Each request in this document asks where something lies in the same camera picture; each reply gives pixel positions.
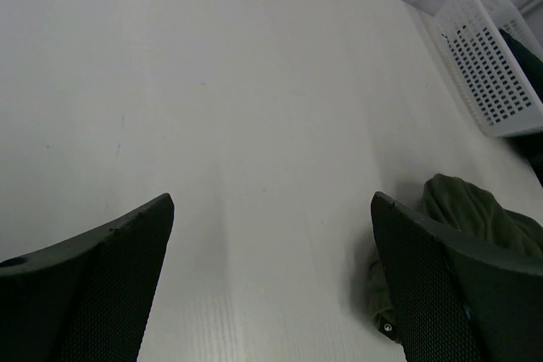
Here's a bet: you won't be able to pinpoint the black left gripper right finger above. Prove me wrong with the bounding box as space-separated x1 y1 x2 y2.
371 192 542 361

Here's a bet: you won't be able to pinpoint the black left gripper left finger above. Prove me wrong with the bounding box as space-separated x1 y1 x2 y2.
1 193 174 361

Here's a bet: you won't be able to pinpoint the olive green shorts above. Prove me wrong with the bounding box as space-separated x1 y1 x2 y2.
366 174 542 343

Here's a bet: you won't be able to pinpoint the dark teal shorts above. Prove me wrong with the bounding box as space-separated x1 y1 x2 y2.
499 29 543 100

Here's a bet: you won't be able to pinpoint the white perforated plastic basket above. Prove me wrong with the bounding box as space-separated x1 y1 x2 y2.
432 0 543 138

